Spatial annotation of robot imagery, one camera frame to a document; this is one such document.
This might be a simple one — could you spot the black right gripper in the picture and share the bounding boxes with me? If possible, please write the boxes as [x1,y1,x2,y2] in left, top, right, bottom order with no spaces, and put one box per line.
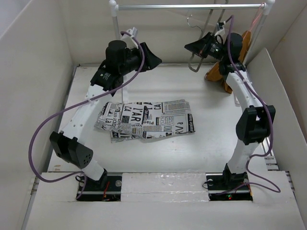
[185,31,228,61]

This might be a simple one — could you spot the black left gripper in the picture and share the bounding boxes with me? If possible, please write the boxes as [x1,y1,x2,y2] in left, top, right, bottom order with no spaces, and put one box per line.
[120,43,162,76]

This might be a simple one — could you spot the grey wire hanger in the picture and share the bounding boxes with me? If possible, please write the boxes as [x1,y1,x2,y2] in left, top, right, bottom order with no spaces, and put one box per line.
[186,0,227,73]

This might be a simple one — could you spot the newspaper print trousers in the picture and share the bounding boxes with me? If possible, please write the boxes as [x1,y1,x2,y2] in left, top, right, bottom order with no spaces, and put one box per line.
[94,99,195,142]

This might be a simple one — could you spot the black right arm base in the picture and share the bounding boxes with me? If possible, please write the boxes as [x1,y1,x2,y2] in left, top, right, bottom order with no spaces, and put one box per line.
[202,164,253,201]

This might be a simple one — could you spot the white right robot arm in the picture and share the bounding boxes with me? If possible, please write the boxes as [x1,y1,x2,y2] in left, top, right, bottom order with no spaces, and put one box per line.
[184,32,276,189]

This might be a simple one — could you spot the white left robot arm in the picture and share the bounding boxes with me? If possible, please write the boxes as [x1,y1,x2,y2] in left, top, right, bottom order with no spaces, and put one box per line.
[49,40,162,190]

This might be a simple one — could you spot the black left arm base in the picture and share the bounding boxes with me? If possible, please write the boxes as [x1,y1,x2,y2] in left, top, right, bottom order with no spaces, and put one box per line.
[75,173,122,202]

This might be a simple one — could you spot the brown hanging garment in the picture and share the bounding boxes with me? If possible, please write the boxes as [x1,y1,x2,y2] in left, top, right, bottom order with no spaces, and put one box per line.
[205,30,252,93]

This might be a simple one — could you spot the white metal clothes rack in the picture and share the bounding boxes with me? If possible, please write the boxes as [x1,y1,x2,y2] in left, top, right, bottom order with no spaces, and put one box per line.
[108,0,276,106]

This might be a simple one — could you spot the white cardboard panel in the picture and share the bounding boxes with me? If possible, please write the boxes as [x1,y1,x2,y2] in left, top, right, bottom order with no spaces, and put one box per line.
[247,48,307,177]

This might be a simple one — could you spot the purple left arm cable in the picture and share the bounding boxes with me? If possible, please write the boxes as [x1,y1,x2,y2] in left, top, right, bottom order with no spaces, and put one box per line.
[28,31,147,199]

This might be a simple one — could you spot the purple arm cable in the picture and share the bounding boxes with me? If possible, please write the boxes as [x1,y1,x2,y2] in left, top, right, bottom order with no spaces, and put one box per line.
[28,31,147,199]
[224,15,281,194]

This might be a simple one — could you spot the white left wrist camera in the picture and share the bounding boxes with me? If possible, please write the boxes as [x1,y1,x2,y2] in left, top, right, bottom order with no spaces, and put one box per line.
[121,27,138,49]

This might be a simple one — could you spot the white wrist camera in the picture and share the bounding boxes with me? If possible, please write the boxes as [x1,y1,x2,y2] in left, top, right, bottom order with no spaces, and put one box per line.
[214,21,226,36]
[121,27,138,49]

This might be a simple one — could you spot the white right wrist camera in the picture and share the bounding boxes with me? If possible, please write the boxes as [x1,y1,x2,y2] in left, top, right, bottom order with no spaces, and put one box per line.
[214,21,226,36]

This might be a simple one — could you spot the pink wire hanger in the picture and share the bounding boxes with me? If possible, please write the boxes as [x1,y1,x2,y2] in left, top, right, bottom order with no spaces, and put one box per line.
[248,2,265,32]

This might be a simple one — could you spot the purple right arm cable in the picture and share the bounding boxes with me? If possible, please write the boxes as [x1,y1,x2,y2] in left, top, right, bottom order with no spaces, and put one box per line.
[224,15,281,194]

